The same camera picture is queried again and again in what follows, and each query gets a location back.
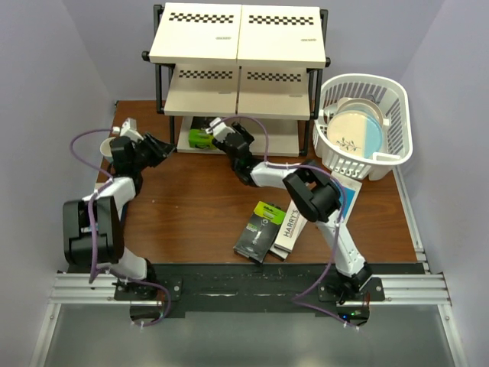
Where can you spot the blue razor package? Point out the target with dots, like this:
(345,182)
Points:
(352,189)

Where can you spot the blue ceramic mug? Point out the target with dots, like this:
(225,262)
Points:
(106,150)

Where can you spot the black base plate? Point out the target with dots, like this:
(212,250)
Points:
(245,288)

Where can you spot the aluminium rail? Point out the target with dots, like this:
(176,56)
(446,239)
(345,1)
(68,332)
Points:
(245,315)

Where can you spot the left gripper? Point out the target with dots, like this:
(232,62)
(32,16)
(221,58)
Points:
(160,150)

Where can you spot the beige and blue plate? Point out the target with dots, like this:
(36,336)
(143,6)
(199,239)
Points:
(357,127)

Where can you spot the white three-tier shelf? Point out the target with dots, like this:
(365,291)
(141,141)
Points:
(230,60)

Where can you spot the black green razor box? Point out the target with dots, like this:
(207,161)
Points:
(198,137)

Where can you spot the black green razor package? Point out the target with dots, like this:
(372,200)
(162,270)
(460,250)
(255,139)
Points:
(260,232)

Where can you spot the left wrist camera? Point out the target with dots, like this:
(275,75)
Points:
(129,129)

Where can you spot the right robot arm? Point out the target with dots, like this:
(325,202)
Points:
(318,196)

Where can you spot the white plastic basket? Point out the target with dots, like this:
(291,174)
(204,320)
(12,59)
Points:
(392,99)

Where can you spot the white Harry's razor box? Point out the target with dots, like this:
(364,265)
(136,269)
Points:
(289,232)

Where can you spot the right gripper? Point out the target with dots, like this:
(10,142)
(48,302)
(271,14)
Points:
(220,142)

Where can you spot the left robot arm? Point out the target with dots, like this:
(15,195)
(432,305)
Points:
(93,231)

